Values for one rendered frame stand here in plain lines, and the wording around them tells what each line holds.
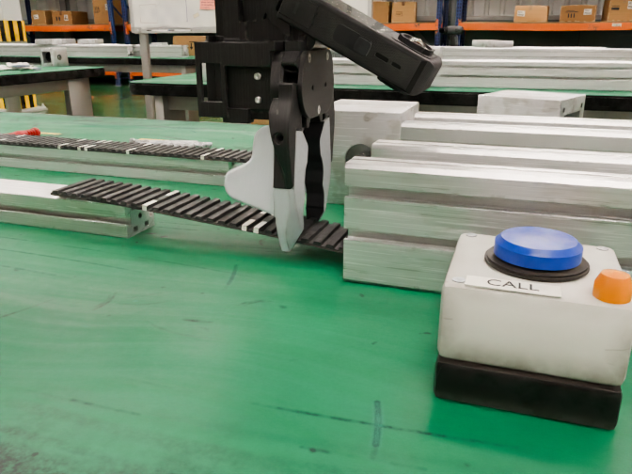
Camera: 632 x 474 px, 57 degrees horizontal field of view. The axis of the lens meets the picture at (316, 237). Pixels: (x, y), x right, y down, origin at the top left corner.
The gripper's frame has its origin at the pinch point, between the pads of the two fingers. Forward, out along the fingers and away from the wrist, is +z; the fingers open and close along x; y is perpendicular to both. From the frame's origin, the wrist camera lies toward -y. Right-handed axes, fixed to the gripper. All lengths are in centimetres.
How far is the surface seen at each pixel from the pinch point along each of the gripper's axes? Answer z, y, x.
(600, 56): -2, -55, -340
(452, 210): -3.8, -11.5, 5.0
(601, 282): -4.5, -18.8, 16.4
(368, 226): -2.1, -6.1, 5.0
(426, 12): -49, 157, -1051
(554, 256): -4.9, -17.0, 14.8
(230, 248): 2.2, 6.2, 1.4
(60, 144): -1.2, 39.4, -17.6
